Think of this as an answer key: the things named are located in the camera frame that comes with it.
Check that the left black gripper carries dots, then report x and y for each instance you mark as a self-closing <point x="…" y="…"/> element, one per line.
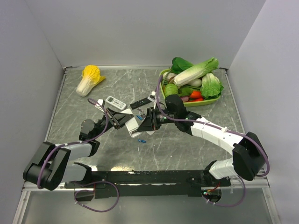
<point x="119" y="119"/>

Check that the yellow napa cabbage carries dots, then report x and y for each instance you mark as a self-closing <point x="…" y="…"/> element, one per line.
<point x="91" y="77"/>

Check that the black slim remote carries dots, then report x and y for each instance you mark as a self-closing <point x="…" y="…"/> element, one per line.
<point x="140" y="103"/>

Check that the round green cabbage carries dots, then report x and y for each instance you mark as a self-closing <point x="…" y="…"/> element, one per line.
<point x="170" y="89"/>

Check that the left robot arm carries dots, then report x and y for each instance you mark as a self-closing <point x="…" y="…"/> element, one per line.
<point x="50" y="164"/>

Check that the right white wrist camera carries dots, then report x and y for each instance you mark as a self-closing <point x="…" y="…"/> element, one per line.
<point x="152" y="96"/>

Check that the green bok choy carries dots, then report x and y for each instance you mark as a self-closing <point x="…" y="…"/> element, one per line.
<point x="211" y="86"/>

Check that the brown mushroom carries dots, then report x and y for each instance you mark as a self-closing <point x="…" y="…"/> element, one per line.
<point x="171" y="80"/>

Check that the white air conditioner remote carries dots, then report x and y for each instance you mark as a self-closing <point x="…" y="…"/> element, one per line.
<point x="116" y="103"/>

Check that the long green napa cabbage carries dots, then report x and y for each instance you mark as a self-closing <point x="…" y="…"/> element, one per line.
<point x="196" y="71"/>

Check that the purple onion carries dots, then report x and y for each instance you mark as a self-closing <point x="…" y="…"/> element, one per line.
<point x="185" y="99"/>

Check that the dark green spinach leaf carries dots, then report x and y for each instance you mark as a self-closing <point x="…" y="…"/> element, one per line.
<point x="179" y="65"/>

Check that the green plastic basket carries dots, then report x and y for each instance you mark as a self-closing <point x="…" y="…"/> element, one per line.
<point x="192" y="102"/>

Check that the orange carrot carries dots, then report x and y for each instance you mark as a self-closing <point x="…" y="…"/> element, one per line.
<point x="195" y="95"/>

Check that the white grey-faced remote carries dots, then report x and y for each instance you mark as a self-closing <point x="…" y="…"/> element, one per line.
<point x="132" y="124"/>

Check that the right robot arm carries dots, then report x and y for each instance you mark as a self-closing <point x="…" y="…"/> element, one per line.
<point x="248" y="155"/>

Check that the aluminium frame rail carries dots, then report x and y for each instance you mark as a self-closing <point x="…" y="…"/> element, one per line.
<point x="259" y="182"/>

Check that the white garlic bulb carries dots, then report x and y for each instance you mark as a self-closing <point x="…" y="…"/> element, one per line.
<point x="168" y="76"/>

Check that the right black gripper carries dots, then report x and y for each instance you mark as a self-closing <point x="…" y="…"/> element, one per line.
<point x="150" y="122"/>

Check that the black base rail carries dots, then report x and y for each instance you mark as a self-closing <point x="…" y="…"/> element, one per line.
<point x="107" y="184"/>

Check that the white radish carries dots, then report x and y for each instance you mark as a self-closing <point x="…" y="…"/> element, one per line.
<point x="195" y="83"/>

